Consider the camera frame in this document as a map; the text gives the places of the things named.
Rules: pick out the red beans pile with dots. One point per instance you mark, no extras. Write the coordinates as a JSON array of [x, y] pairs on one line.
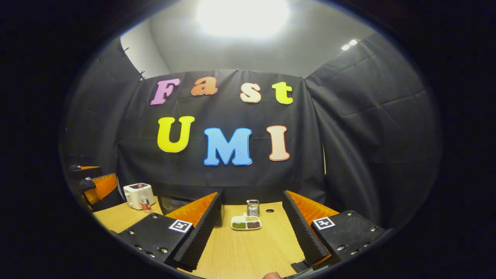
[[254, 224]]

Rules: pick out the black electric oven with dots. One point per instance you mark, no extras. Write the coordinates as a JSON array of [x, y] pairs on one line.
[[174, 203]]

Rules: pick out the white divided dish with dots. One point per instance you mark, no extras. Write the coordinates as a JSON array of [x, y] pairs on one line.
[[237, 218]]

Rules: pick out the bright ceiling light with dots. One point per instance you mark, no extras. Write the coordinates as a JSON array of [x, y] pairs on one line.
[[242, 15]]

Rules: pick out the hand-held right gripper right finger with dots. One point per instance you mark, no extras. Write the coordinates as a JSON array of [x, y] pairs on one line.
[[300, 232]]

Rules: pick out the green mung beans pile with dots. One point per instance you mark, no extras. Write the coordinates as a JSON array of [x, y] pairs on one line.
[[239, 225]]

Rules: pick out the white toaster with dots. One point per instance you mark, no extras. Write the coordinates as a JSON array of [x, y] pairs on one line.
[[131, 195]]

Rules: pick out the clear bottle with red label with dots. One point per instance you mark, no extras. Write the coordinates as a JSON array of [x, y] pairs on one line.
[[145, 201]]

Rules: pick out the black backdrop cloth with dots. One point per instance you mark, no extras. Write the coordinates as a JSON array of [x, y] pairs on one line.
[[232, 182]]

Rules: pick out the small ceiling light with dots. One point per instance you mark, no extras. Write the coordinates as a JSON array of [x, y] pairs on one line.
[[348, 44]]

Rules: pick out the metal mesh utensil holder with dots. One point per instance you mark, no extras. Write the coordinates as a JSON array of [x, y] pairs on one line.
[[253, 208]]

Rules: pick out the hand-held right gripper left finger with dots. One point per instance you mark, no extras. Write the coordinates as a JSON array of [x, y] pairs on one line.
[[201, 236]]

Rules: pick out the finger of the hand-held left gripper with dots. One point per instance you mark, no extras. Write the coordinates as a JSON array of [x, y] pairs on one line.
[[104, 186], [87, 168]]

